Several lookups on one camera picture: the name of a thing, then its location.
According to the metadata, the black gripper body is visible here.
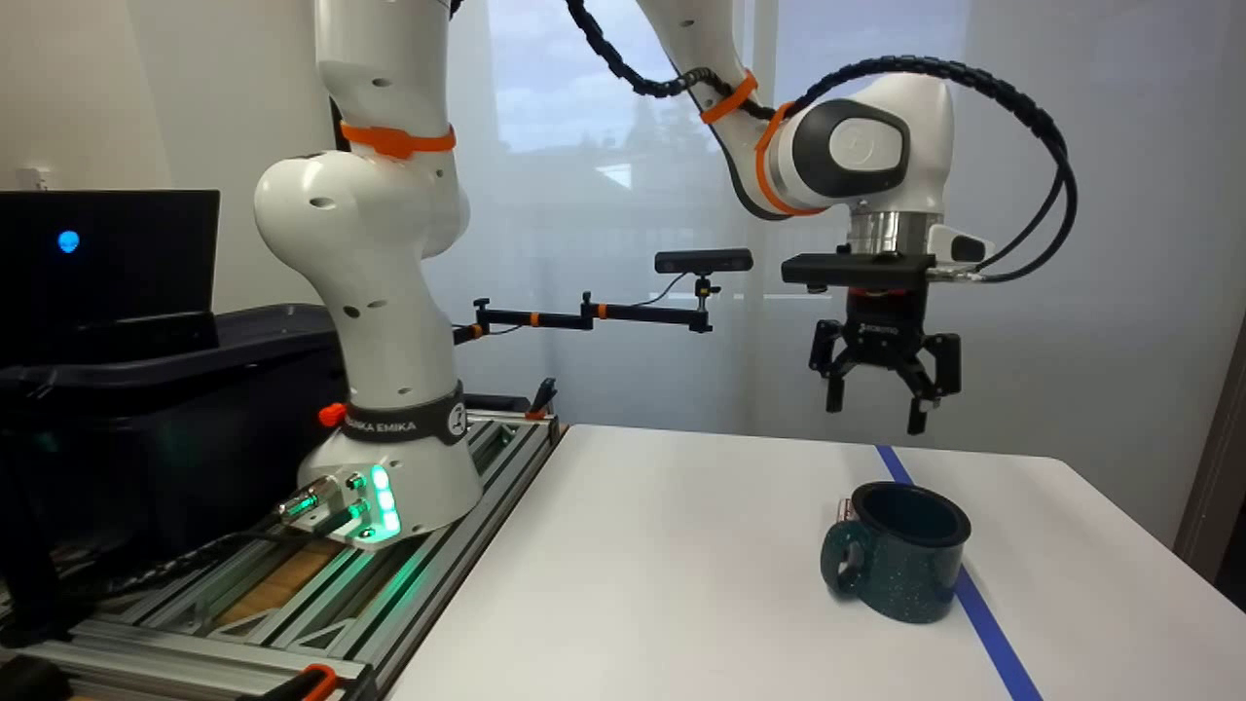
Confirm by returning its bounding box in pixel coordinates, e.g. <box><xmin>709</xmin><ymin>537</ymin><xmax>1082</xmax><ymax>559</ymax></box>
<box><xmin>831</xmin><ymin>284</ymin><xmax>937</xmax><ymax>371</ymax></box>

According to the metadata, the dark green speckled mug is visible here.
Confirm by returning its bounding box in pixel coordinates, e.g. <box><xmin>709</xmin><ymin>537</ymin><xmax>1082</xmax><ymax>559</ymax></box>
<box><xmin>816</xmin><ymin>479</ymin><xmax>978</xmax><ymax>628</ymax></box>

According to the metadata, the blue tape strip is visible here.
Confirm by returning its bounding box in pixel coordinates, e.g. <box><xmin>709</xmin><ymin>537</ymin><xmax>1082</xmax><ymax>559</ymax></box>
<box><xmin>872</xmin><ymin>440</ymin><xmax>1047</xmax><ymax>701</ymax></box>

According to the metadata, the black storage bin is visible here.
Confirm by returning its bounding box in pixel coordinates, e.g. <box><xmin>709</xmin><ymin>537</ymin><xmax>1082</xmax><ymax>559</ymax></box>
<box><xmin>0</xmin><ymin>301</ymin><xmax>355</xmax><ymax>575</ymax></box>

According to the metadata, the black monitor with blue light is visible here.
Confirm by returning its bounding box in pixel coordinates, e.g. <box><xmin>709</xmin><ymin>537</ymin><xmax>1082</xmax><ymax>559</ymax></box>
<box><xmin>0</xmin><ymin>187</ymin><xmax>220</xmax><ymax>366</ymax></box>

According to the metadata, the black stereo camera bar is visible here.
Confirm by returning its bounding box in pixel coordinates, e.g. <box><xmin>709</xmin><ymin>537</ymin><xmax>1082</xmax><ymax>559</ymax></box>
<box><xmin>650</xmin><ymin>246</ymin><xmax>760</xmax><ymax>280</ymax></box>

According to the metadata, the black corrugated cable conduit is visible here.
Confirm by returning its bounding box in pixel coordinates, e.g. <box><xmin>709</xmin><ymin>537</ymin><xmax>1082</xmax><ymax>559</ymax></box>
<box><xmin>559</xmin><ymin>0</ymin><xmax>1082</xmax><ymax>289</ymax></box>

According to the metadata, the black articulated camera mount arm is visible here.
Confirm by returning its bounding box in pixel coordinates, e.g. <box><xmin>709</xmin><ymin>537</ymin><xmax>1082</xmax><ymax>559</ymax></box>
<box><xmin>450</xmin><ymin>272</ymin><xmax>720</xmax><ymax>349</ymax></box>

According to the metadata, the aluminium rail base frame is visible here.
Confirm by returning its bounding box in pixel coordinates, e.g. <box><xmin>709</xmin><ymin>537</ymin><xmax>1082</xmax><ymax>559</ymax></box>
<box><xmin>0</xmin><ymin>393</ymin><xmax>567</xmax><ymax>701</ymax></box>

